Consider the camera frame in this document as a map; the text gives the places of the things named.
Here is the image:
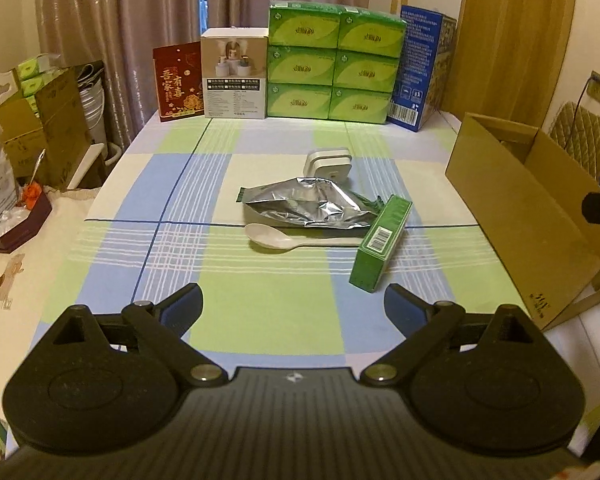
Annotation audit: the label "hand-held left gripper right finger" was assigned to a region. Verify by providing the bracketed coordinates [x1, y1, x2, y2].
[359, 283, 538, 387]

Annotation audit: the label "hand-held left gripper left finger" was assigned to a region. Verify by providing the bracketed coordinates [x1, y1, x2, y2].
[50, 282, 227, 387]

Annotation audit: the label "green carton box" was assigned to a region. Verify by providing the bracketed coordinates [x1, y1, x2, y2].
[349, 194, 413, 293]

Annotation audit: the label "brown cardboard box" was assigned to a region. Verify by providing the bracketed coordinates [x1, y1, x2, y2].
[445, 112, 600, 332]

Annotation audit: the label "white plastic spoon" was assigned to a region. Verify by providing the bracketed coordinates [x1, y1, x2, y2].
[244, 222, 368, 253]

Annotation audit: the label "silver foil pouch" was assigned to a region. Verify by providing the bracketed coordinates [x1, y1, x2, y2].
[238, 176, 386, 231]

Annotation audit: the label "white square device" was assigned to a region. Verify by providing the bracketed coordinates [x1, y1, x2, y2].
[303, 147, 353, 186]

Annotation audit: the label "checked cloth covered desktop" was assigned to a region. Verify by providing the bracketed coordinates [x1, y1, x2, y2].
[30, 110, 533, 361]

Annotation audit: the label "quilted beige chair cushion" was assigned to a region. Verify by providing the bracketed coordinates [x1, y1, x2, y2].
[549, 101, 600, 181]

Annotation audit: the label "cream printed cloth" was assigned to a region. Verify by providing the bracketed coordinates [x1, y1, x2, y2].
[0, 187, 103, 411]

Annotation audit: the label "dark wooden tray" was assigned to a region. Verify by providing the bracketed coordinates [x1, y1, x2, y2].
[0, 190, 53, 254]

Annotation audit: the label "wooden door panel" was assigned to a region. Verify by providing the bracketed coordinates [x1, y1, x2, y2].
[442, 0, 578, 121]

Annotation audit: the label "thin metal spoon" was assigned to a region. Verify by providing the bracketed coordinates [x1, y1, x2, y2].
[26, 148, 47, 187]

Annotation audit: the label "dark brown gift carton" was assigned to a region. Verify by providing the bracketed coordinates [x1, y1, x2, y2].
[34, 67, 107, 192]

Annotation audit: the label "stacked metal pots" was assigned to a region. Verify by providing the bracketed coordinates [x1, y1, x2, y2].
[75, 62, 112, 153]

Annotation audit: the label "white product box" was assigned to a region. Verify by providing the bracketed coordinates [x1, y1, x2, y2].
[200, 27, 270, 120]

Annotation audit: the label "blue milk carton case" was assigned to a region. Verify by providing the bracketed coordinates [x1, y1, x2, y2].
[386, 5, 458, 132]

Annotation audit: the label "red greeting card box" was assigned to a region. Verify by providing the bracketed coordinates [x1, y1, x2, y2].
[152, 42, 204, 123]

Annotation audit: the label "tan cardboard carton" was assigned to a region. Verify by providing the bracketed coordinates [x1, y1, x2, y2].
[0, 97, 48, 181]

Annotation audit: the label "stack of green tissue packs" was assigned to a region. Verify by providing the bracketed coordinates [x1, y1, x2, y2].
[266, 0, 408, 125]

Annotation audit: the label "light green tissue pack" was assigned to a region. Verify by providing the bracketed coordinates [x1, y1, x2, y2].
[17, 55, 63, 79]
[20, 77, 56, 100]

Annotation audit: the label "black power cord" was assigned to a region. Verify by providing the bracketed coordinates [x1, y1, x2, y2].
[569, 76, 597, 135]

